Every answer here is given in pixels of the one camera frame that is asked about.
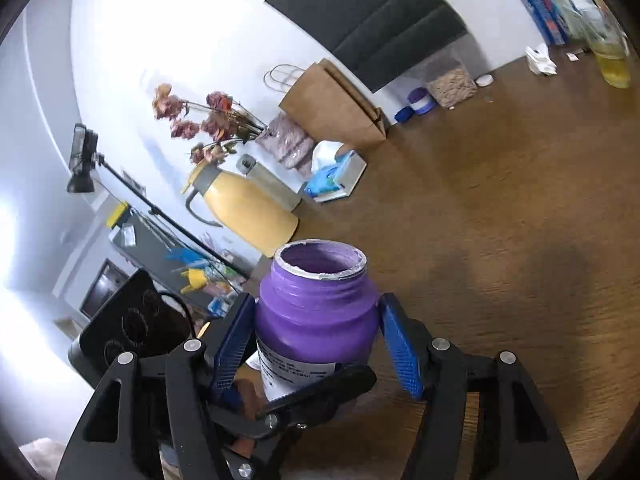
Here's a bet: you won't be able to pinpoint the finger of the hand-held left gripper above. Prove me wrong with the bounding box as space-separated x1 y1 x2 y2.
210 404 302 480
255 365 377 429

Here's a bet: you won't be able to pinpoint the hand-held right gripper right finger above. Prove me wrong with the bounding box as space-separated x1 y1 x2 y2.
377 292 578 480

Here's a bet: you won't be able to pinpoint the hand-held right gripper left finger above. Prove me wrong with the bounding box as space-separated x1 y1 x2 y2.
55 292 257 480

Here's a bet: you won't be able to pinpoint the purple plastic jar cup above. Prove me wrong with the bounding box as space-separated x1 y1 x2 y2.
254 240 381 403

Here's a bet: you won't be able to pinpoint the dark screen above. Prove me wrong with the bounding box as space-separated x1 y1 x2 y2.
79 258 134 319

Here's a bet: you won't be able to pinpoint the black cluttered side table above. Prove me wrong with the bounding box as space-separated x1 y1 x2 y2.
107 204 247 317

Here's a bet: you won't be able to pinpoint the black tripod pole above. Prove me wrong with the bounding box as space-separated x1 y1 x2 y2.
94 152 251 282

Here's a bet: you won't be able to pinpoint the yellow thermos jug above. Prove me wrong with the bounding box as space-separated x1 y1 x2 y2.
181 164 300 259

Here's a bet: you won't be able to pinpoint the grey tumbler bottle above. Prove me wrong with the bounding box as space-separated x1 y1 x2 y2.
236 154 304 212

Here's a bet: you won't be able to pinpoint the phone on tripod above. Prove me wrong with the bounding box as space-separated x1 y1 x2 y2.
66 123 101 195

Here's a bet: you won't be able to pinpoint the white tissue box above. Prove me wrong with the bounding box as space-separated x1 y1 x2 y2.
302 140 367 204

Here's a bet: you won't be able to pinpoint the blue gloves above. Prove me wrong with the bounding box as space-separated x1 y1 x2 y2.
303 162 346 199

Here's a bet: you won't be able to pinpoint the pink packet bag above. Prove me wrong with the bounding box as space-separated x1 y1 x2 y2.
255 113 317 177

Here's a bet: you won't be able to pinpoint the dried flower bouquet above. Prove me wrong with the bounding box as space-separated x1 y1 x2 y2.
152 83 269 166

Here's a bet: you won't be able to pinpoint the small blue jar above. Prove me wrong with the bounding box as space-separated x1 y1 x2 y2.
407 87 436 116

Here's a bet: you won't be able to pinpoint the brown paper bag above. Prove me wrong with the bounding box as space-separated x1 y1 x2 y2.
263 58 387 150

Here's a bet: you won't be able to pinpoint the clear container with grains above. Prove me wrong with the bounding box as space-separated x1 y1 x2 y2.
412 54 479 109

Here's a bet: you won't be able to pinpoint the crumpled white tissue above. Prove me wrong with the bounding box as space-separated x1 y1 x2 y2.
524 43 559 76

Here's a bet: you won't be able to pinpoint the dark padded panel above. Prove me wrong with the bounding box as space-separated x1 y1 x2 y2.
264 0 469 94

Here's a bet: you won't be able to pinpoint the glass bottle with yellow liquid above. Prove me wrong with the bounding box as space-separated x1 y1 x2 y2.
581 4 634 90

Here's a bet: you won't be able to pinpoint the blue wrap box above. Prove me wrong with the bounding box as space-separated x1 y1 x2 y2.
512 0 569 46

